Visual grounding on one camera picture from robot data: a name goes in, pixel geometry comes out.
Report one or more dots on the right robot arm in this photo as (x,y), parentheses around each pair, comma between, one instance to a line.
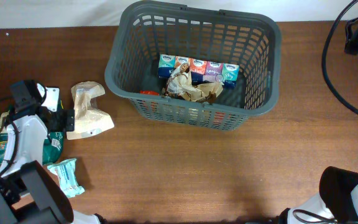
(337,199)

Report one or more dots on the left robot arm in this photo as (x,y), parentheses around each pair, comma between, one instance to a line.
(27,193)

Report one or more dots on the beige paper pouch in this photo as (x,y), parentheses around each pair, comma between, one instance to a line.
(89,120)

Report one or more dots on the mint green wipes packet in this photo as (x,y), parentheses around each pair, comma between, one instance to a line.
(65,171)

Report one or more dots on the brown clear snack bag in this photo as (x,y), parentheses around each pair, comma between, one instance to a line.
(179,85)

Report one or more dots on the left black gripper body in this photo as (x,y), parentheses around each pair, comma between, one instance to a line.
(59,123)

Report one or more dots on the Kleenex tissue multipack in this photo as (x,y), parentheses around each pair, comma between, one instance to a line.
(202,71)

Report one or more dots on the green coffee bean bag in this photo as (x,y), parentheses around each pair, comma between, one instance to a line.
(52,149)

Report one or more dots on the grey plastic basket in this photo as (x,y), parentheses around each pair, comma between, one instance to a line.
(150,28)

